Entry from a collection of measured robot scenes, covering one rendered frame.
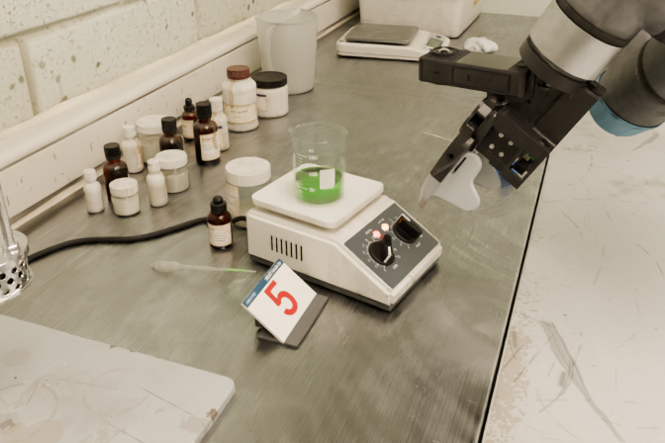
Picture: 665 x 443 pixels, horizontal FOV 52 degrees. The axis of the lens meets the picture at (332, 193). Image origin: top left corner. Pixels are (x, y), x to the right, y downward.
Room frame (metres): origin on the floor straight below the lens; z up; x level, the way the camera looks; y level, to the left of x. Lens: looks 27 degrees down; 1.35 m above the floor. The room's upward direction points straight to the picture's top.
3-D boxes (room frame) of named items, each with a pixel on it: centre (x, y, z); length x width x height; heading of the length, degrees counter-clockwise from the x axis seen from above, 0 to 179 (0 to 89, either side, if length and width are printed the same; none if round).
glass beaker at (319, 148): (0.71, 0.02, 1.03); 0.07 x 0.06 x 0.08; 61
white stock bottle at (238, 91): (1.16, 0.16, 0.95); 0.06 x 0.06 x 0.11
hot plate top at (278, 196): (0.72, 0.02, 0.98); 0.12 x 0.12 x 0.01; 57
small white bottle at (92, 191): (0.84, 0.33, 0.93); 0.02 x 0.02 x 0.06
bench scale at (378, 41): (1.68, -0.15, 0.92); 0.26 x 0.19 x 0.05; 75
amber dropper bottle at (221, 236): (0.75, 0.14, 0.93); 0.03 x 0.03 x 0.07
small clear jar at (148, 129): (1.01, 0.28, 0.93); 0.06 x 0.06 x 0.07
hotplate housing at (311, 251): (0.71, -0.01, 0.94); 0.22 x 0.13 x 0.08; 57
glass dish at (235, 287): (0.64, 0.10, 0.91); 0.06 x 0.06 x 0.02
